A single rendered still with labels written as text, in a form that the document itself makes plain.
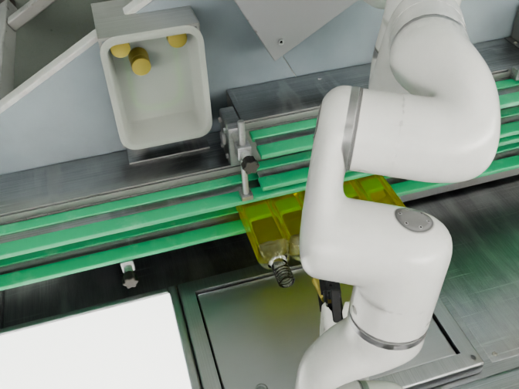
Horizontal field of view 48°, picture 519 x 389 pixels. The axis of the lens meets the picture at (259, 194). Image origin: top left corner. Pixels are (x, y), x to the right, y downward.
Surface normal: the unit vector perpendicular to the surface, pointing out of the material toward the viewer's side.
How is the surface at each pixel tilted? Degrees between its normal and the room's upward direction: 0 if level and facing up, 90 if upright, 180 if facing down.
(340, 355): 82
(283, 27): 2
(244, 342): 90
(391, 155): 29
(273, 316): 90
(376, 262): 35
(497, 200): 90
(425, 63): 76
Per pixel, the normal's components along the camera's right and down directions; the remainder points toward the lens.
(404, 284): -0.19, 0.53
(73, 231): -0.04, -0.76
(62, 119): 0.29, 0.62
